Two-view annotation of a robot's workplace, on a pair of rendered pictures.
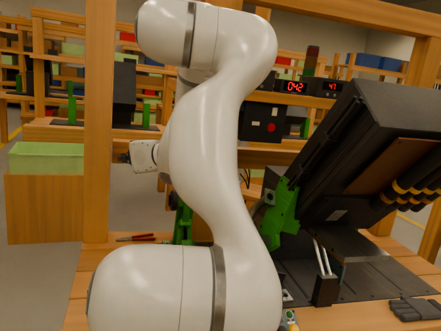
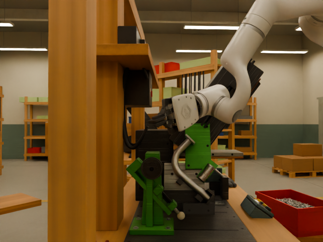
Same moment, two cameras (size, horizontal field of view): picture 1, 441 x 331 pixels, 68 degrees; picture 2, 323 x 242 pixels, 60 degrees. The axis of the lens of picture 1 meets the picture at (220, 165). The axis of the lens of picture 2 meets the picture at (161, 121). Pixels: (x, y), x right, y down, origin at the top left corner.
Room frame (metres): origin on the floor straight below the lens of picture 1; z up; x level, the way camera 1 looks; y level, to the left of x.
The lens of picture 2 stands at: (0.76, 1.04, 1.27)
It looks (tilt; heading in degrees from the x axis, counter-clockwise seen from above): 1 degrees up; 289
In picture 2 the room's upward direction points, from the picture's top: straight up
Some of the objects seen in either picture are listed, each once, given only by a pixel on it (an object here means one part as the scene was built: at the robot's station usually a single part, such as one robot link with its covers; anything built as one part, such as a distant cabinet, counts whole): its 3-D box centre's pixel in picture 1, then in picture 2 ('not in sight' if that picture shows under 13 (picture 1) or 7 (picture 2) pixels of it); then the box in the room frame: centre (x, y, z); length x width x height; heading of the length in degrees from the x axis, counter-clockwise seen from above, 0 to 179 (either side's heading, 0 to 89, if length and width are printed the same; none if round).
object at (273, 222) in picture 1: (286, 209); (197, 145); (1.03, -0.24, 1.17); 0.13 x 0.12 x 0.20; 107
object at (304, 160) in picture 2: not in sight; (303, 159); (-0.30, -6.77, 0.37); 1.20 x 0.80 x 0.74; 29
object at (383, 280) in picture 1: (283, 270); (182, 201); (1.11, -0.29, 0.89); 1.10 x 0.42 x 0.02; 107
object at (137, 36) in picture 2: not in sight; (130, 41); (1.23, 0.05, 1.59); 0.15 x 0.07 x 0.07; 107
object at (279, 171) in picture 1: (299, 211); (155, 161); (1.28, -0.35, 1.07); 0.30 x 0.18 x 0.34; 107
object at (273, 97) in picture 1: (282, 97); (130, 73); (1.36, -0.21, 1.52); 0.90 x 0.25 x 0.04; 107
